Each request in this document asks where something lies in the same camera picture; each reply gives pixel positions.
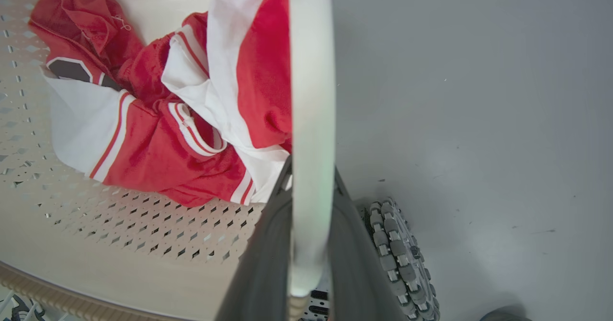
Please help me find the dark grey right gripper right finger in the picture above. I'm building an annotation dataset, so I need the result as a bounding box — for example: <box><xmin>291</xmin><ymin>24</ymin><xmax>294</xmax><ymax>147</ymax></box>
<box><xmin>328</xmin><ymin>167</ymin><xmax>408</xmax><ymax>321</ymax></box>

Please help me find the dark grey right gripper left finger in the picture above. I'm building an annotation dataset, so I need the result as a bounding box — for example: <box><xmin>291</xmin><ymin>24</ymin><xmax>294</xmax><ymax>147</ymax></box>
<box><xmin>215</xmin><ymin>156</ymin><xmax>294</xmax><ymax>321</ymax></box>

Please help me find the white perforated plastic laundry basket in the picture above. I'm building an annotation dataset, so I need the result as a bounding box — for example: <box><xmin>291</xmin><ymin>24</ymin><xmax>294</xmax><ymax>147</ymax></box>
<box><xmin>0</xmin><ymin>0</ymin><xmax>336</xmax><ymax>321</ymax></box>

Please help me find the red and white jersey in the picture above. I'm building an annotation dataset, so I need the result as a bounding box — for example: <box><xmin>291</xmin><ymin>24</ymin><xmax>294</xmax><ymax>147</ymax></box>
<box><xmin>28</xmin><ymin>0</ymin><xmax>294</xmax><ymax>208</ymax></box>

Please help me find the grey omni wheel with rollers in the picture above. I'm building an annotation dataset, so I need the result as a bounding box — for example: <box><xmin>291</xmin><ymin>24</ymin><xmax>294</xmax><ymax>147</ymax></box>
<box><xmin>363</xmin><ymin>197</ymin><xmax>441</xmax><ymax>321</ymax></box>

